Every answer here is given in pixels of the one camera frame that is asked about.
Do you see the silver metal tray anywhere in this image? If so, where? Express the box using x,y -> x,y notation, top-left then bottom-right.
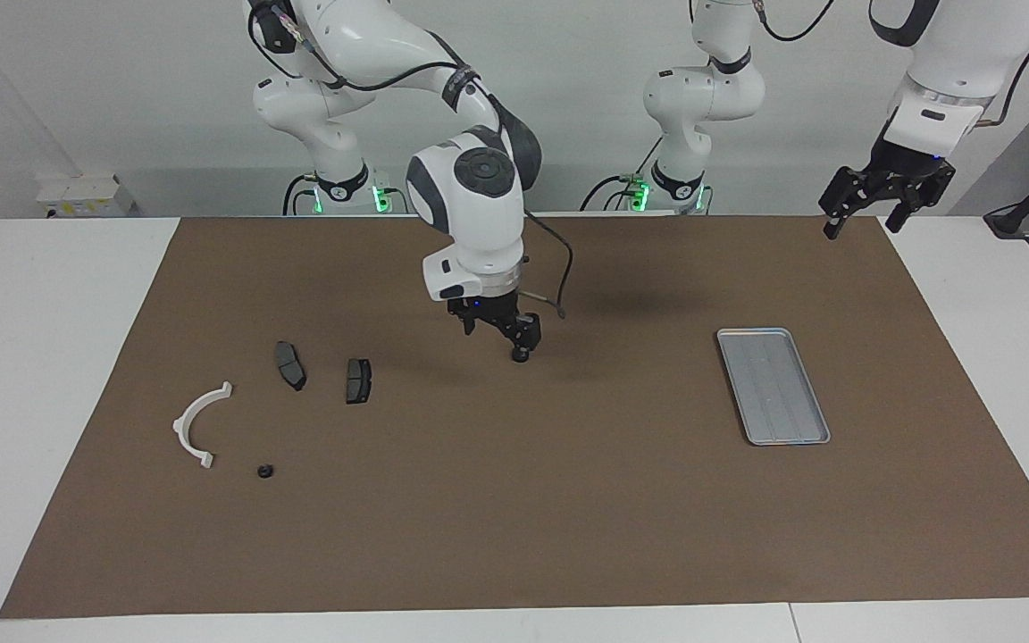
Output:
716,328 -> 832,447

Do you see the brown paper table mat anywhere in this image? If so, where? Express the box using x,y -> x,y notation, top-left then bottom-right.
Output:
0,214 -> 1029,619

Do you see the dark curved brake pad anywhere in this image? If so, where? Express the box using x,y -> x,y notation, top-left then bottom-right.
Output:
274,341 -> 307,392

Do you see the white power strip box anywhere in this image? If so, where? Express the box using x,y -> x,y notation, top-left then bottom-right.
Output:
37,174 -> 133,218

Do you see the black left base cable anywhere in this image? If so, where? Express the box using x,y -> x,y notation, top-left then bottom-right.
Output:
580,134 -> 664,213

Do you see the black base cable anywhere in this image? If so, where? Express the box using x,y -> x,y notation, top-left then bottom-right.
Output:
580,134 -> 664,213
282,172 -> 408,215

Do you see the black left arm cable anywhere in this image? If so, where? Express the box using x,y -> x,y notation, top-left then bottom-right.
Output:
751,0 -> 1029,126

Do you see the black right base cable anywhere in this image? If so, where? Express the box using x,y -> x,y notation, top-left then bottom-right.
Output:
282,172 -> 408,215

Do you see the white curved plastic bracket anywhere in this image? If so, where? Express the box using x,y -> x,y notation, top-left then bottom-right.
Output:
172,381 -> 234,471

